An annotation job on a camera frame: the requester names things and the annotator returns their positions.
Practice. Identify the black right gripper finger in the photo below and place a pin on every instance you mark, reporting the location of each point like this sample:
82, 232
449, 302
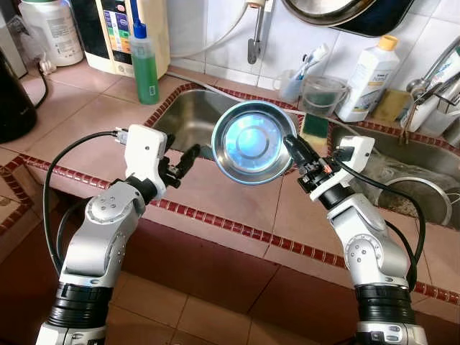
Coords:
309, 154
297, 155

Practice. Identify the stainless steel bowl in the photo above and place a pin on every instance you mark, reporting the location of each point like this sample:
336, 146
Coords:
251, 140

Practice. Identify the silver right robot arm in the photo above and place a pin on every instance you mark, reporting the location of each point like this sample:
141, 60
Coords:
366, 244

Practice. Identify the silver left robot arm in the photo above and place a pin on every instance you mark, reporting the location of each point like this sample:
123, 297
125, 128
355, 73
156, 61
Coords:
108, 223

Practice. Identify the stainless steel sink basin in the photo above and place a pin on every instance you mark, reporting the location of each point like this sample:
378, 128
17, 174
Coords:
180, 118
359, 140

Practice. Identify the green yellow sponge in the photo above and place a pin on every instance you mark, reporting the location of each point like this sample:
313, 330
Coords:
314, 123

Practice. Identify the clear measuring cup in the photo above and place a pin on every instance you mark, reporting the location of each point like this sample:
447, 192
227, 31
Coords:
323, 97

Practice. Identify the green dish soap bottle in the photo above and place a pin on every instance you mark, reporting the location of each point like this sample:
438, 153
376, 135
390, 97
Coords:
146, 79

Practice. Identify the clear toothbrush cup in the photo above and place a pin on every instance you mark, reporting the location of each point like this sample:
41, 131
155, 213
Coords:
290, 86

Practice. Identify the clear plastic bag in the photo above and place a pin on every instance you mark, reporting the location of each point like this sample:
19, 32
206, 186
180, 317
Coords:
392, 169

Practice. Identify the white yellow-capped detergent bottle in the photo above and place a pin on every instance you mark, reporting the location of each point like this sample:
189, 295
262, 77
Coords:
366, 83

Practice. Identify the white blue toothbrush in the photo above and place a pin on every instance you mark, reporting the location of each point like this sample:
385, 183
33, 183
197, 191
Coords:
316, 54

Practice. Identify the steel mesh strainer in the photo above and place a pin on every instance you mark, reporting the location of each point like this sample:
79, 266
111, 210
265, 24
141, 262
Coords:
438, 205

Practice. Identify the beige water ionizer appliance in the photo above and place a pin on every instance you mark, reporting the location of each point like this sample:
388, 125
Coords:
108, 36

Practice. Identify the chrome sink faucet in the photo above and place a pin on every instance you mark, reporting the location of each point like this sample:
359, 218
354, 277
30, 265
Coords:
417, 88

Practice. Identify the white green faucet filter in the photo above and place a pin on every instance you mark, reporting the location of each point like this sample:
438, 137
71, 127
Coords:
442, 108

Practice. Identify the steel hanging pan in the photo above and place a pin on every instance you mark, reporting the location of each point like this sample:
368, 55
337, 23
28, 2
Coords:
320, 8

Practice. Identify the white plastic jar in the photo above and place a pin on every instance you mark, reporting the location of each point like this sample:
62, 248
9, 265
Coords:
54, 36

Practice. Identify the black kettle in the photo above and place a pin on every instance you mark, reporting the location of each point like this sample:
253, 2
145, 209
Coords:
14, 108

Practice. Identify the black hanging pan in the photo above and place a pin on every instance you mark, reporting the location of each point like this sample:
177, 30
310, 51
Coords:
392, 18

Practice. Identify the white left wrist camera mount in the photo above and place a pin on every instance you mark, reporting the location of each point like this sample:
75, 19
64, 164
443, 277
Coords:
144, 154

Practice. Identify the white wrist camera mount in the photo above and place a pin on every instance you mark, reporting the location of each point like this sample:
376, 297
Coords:
144, 154
357, 153

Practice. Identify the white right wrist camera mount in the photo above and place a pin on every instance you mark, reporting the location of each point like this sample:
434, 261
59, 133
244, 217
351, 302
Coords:
357, 153

